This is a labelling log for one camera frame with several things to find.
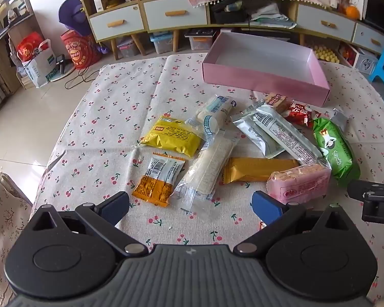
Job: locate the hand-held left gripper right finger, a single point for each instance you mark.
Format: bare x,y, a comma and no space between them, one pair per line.
265,204

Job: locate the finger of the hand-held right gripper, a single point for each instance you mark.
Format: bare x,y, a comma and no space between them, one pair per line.
360,188

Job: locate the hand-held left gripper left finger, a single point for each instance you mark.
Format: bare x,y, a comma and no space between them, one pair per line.
115,204

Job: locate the golden wafer packet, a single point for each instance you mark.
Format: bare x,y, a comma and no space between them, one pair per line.
256,169

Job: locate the pink wafer packet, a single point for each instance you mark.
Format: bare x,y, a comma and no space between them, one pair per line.
300,182

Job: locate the green snack packet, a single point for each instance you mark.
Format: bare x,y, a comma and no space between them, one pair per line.
334,150

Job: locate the orange white snack packet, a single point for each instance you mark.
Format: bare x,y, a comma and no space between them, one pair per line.
160,179

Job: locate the clear rice cracker packet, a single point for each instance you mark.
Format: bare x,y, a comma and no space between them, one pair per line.
208,163

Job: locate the long silver snack packet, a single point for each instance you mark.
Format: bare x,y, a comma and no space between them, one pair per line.
284,134

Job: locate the silver white snack packet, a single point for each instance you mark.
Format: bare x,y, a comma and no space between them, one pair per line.
252,131

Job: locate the yellow snack packet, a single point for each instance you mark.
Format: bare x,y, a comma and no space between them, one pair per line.
172,137

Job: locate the small red beige snack packet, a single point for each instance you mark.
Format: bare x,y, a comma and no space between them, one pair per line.
275,100

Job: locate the white blue bread packet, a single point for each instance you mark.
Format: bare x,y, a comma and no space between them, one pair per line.
211,112

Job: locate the pink cardboard box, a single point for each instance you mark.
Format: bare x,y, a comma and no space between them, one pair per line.
259,80

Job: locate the cherry print tablecloth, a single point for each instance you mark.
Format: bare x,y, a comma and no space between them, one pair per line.
115,102

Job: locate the floral fabric bag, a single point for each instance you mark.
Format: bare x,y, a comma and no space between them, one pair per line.
6,217

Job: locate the white patterned box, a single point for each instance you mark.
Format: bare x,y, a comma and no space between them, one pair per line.
367,61

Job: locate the red toy box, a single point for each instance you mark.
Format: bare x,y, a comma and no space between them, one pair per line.
348,52

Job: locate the yellow egg tray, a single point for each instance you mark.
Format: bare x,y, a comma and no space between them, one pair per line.
326,54

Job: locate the clear storage bin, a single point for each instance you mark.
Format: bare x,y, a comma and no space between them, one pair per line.
200,41
128,48

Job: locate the red printed bag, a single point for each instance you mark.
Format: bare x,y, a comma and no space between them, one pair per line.
80,51

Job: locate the white shopping bag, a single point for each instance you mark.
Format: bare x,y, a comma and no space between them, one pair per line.
38,67

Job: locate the clear bin blue lid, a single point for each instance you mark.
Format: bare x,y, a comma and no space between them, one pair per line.
161,43

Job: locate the low wooden tv stand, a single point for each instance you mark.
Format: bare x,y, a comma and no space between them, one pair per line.
294,30

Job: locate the orange fruit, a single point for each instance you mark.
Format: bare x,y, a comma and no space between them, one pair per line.
352,12

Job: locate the red gift bag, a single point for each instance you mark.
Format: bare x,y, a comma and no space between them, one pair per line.
30,46

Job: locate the pile of papers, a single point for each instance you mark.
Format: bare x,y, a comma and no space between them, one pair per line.
272,17

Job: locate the purple hat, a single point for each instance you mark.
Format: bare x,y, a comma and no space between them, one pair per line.
70,16

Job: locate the black case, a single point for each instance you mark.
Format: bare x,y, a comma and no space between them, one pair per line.
227,14

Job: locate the wooden bookshelf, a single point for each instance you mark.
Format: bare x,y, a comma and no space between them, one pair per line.
12,28

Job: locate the wooden shelf cabinet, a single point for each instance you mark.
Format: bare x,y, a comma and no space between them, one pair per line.
140,1

